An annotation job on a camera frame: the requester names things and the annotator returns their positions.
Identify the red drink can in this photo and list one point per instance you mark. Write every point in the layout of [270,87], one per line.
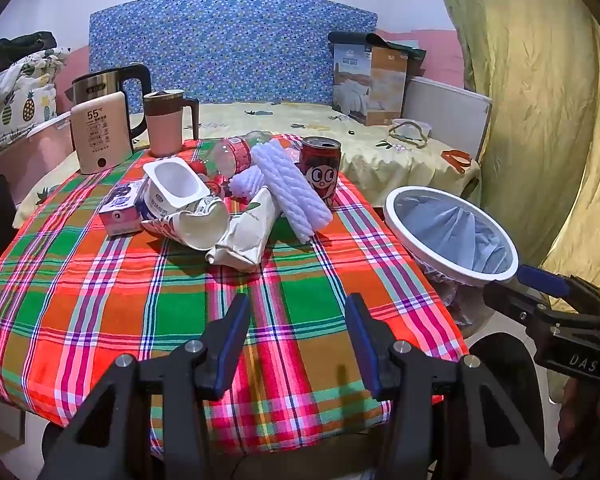
[322,170]

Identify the white yogurt cup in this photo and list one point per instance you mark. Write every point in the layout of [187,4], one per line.
[172,180]

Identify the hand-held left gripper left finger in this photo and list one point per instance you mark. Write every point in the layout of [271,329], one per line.
[232,340]

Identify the beige display device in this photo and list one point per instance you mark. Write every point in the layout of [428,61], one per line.
[102,145]

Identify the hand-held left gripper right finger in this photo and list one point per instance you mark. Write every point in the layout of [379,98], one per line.
[365,345]

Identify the blue floral headboard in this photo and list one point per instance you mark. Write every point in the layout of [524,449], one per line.
[230,45]

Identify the steel electric kettle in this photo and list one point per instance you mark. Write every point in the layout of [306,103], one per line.
[97,85]

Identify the white panel board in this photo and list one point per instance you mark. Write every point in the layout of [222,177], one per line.
[445,105]

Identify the pineapple print bedding pile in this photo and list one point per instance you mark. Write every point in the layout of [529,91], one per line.
[30,105]

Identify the beige paper bag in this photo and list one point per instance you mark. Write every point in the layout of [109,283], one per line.
[245,235]

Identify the white trash bin with liner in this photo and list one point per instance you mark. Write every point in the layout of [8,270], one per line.
[450,235]

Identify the long white foam net sleeve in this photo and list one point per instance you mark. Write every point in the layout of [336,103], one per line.
[290,185]

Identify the clear bottle with red label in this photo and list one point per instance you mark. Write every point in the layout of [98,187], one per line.
[235,152]

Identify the person's right hand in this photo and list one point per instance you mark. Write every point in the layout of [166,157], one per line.
[592,410]

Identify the dark cloth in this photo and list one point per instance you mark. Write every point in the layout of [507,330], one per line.
[20,47]

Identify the yellow-green curtain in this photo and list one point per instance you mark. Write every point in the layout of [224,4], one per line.
[530,85]

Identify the small purple milk carton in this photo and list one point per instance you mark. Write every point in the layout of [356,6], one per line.
[120,215]

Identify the crushed paper cup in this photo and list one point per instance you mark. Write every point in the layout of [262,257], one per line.
[200,227]

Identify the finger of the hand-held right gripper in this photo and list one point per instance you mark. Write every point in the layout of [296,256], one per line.
[510,297]
[542,280]

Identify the printed cardboard box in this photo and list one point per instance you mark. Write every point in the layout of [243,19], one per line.
[380,85]

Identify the yellow bed sheet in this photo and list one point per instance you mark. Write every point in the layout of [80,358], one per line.
[370,160]

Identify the pink mug with brown lid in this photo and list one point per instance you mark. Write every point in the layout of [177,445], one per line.
[162,130]

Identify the short white foam net sleeve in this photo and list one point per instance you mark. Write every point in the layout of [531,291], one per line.
[247,180]

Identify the plaid tablecloth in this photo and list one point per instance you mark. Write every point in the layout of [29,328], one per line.
[105,285]

